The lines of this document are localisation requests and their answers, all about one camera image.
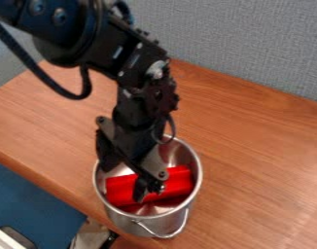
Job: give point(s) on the metal pot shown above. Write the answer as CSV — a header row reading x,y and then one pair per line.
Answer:
x,y
160,218

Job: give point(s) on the white object at corner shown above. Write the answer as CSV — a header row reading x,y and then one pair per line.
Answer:
x,y
13,240

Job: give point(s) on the red block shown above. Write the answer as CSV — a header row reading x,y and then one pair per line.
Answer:
x,y
178,186

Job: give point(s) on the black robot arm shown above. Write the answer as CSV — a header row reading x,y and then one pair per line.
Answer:
x,y
89,34

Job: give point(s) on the grey table leg bracket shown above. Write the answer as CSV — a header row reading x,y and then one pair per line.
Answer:
x,y
92,236

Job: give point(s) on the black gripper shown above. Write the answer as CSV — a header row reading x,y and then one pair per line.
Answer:
x,y
134,145

